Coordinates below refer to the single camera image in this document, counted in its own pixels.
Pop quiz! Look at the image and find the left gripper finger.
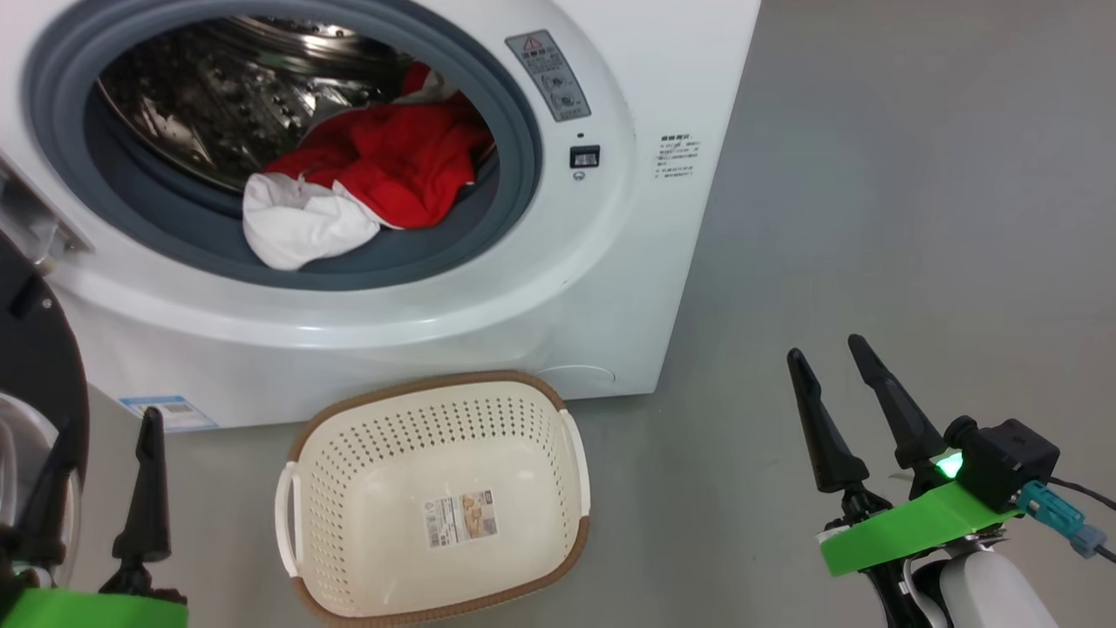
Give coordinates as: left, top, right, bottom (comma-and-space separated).
16, 420, 84, 568
112, 406, 173, 563

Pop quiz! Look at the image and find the left gripper green-banded body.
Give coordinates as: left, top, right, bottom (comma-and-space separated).
0, 563, 189, 628

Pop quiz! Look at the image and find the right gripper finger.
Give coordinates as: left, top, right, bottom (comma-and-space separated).
786, 348, 870, 494
847, 334, 947, 472

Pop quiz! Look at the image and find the right gripper green-banded body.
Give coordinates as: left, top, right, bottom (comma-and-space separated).
820, 449, 1023, 577

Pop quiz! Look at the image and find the black round glass washer door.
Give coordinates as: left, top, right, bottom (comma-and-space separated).
0, 235, 90, 585

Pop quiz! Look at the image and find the red and white garment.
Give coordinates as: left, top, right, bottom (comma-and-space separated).
242, 172, 384, 271

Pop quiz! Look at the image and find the plain red garment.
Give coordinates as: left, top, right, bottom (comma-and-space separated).
262, 63, 495, 229

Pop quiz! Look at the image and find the cream perforated laundry basket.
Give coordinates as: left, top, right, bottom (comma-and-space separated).
275, 371, 592, 627

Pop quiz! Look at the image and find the white front-load washing machine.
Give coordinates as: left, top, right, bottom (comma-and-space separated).
0, 0, 761, 434

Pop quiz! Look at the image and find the teal right camera connector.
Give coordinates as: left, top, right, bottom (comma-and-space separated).
1018, 480, 1108, 559

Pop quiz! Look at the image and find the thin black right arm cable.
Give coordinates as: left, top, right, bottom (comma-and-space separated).
1046, 475, 1116, 563

